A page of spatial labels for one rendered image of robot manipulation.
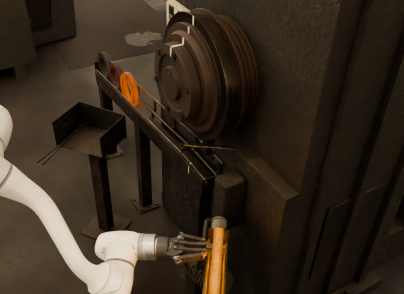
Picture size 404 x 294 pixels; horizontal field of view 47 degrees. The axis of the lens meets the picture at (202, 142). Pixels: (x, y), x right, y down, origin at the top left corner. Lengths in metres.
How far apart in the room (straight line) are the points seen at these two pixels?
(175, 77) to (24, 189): 0.61
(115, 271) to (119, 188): 1.39
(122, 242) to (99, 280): 0.16
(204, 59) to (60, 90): 2.49
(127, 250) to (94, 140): 0.81
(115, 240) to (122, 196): 1.23
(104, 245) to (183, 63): 0.66
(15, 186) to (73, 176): 1.59
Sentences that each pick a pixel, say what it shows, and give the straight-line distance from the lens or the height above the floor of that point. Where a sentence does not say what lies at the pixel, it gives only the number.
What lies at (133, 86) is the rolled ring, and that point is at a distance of 2.41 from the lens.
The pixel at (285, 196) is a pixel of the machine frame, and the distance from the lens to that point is 1.59.
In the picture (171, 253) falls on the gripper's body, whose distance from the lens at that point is 1.60.
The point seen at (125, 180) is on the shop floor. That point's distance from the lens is 2.94.
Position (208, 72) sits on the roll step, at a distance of 1.54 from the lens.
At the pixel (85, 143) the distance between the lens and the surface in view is 2.26.
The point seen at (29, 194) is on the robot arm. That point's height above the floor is 0.97.
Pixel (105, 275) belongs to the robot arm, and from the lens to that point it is 1.52.
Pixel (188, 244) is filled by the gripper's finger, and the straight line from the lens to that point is 1.62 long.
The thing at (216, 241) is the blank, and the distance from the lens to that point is 1.55.
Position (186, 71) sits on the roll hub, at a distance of 1.54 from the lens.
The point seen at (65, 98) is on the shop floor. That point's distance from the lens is 3.80.
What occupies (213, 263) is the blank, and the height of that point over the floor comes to 0.79.
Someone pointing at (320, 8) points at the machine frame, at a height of 1.49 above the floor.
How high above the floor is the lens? 1.94
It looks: 37 degrees down
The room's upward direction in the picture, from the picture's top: 2 degrees clockwise
